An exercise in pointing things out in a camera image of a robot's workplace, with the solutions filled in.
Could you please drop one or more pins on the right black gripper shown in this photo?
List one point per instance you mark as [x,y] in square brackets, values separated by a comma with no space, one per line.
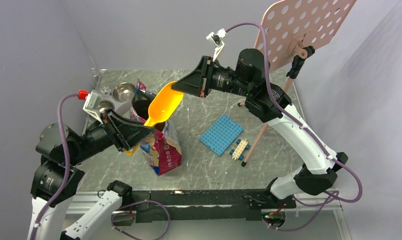
[195,83]

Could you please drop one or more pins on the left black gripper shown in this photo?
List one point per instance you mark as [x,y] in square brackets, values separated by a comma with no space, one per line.
[128,133]

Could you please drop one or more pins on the yellow plastic scoop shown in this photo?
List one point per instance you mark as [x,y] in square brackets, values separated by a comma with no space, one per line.
[161,108]

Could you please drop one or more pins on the pet food bag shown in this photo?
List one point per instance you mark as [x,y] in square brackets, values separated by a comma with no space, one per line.
[162,149]

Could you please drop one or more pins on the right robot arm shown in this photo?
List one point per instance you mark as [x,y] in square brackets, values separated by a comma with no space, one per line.
[271,105]

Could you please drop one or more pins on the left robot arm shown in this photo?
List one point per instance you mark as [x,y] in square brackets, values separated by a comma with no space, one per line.
[56,180]

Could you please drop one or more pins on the grey double pet bowl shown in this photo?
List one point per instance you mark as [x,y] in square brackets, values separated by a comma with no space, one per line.
[117,98]

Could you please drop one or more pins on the blue building block plate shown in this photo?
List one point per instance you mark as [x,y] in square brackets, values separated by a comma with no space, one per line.
[221,134]

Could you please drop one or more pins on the clear glass cup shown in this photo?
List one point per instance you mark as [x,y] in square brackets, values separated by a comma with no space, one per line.
[94,72]

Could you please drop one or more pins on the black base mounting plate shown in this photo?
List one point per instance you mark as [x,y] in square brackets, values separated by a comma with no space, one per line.
[179,205]

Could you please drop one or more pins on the beige blue toy block car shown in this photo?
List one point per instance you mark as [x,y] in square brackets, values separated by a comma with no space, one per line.
[237,153]

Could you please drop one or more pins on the pink perforated music stand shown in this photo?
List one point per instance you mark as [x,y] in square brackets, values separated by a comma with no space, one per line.
[292,30]

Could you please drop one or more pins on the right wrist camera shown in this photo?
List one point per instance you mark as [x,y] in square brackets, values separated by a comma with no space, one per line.
[216,38]

